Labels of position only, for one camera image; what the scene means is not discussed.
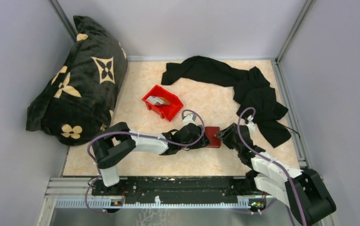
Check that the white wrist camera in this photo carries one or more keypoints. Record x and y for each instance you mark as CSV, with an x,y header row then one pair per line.
x,y
189,118
250,124

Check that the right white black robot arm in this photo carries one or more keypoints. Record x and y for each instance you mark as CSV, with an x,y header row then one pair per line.
x,y
302,191

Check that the red leather card holder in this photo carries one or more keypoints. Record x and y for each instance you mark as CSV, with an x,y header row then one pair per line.
x,y
210,132

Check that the black floral patterned pillow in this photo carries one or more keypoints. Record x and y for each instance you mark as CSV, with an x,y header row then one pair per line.
x,y
79,101

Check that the black cloth garment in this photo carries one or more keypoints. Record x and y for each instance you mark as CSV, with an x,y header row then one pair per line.
x,y
251,89

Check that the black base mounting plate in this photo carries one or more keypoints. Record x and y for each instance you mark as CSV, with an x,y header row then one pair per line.
x,y
180,190

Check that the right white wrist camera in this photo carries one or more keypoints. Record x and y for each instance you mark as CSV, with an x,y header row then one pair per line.
x,y
250,124

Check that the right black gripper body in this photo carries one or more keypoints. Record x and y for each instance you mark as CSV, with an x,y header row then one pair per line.
x,y
227,138

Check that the red plastic bin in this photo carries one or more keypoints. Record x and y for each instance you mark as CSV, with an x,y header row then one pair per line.
x,y
167,112

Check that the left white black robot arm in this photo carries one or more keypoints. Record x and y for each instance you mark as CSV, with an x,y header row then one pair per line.
x,y
114,144

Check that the stack of grey cards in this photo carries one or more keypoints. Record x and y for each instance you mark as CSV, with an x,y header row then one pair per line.
x,y
157,101

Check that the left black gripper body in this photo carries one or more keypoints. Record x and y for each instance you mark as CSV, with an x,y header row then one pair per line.
x,y
199,145

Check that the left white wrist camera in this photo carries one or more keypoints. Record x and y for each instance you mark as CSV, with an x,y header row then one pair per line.
x,y
189,118

